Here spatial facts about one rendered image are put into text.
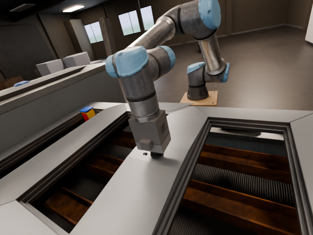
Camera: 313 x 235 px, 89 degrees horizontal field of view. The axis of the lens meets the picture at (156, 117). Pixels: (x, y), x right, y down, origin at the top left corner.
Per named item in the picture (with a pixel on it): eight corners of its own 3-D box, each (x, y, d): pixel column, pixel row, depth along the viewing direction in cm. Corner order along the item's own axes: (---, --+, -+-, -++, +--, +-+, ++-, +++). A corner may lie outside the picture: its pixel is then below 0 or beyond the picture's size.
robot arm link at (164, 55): (144, 47, 51) (121, 55, 43) (176, 42, 45) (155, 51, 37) (149, 72, 54) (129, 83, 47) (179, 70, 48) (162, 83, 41)
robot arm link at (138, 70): (154, 42, 36) (131, 51, 30) (163, 88, 41) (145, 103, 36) (128, 47, 40) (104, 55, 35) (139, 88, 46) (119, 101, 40)
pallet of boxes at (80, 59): (94, 93, 455) (78, 53, 404) (113, 92, 421) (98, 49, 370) (61, 111, 375) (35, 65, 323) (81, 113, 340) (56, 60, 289)
